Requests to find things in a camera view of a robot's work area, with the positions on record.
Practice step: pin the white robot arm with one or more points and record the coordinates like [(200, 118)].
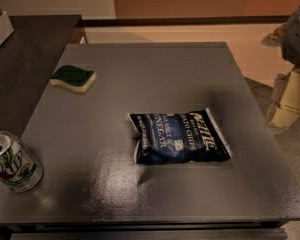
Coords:
[(287, 37)]

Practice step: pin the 7UP soda can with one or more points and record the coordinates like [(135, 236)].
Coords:
[(19, 169)]

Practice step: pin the green and yellow sponge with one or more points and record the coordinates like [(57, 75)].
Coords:
[(73, 78)]

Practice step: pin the blue Kettle chips bag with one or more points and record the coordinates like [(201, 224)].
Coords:
[(179, 138)]

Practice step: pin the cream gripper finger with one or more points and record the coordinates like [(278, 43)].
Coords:
[(284, 109)]

